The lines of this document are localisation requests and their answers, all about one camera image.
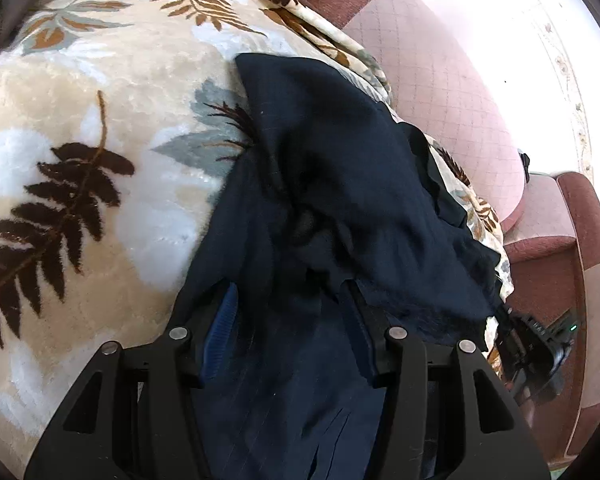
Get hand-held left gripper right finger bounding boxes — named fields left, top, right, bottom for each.
left=340, top=282, right=552, bottom=480

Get navy blue garment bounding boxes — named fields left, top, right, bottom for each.
left=172, top=52, right=506, bottom=480

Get leaf print fleece blanket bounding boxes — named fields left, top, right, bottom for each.
left=0, top=0, right=516, bottom=456

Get brown pink quilted armchair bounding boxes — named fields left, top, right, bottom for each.
left=500, top=170, right=600, bottom=471

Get pink brown quilted sofa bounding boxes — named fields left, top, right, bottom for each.
left=305, top=0, right=528, bottom=233

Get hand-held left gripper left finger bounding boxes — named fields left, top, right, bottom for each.
left=24, top=280, right=241, bottom=480

